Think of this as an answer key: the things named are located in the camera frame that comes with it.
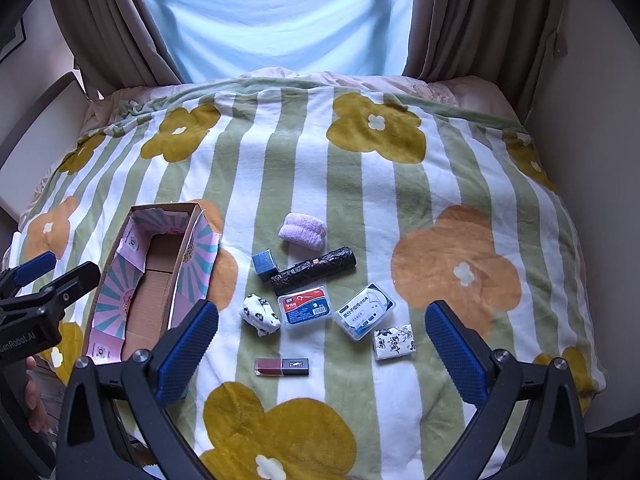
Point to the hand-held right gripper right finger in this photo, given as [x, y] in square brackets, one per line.
[457, 355]

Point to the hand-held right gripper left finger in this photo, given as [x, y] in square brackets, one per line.
[190, 345]

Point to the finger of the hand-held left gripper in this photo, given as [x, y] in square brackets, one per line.
[75, 277]
[37, 263]

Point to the white ink-print tissue packet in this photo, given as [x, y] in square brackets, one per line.
[395, 342]

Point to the cardboard box with pink lining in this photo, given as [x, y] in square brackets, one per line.
[150, 280]

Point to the white black-patterned sock roll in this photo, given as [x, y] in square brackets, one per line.
[260, 315]

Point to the blue label clear plastic box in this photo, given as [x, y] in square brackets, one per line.
[364, 312]

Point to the black quilted tube case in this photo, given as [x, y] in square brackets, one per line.
[312, 270]

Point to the person's left hand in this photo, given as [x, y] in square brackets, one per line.
[36, 395]

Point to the dark red lip gloss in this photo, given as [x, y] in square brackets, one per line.
[282, 366]

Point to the small blue box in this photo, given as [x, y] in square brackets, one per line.
[264, 264]

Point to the red label clear plastic box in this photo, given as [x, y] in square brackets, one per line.
[305, 307]

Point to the grey white-edged panel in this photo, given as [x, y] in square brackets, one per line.
[40, 125]

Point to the purple rolled towel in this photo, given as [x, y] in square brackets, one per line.
[302, 230]

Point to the striped floral blanket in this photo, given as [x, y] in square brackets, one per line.
[350, 185]

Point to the beige curtain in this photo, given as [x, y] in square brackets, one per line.
[475, 15]
[115, 20]

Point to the light blue sheer curtain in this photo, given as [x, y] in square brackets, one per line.
[285, 20]

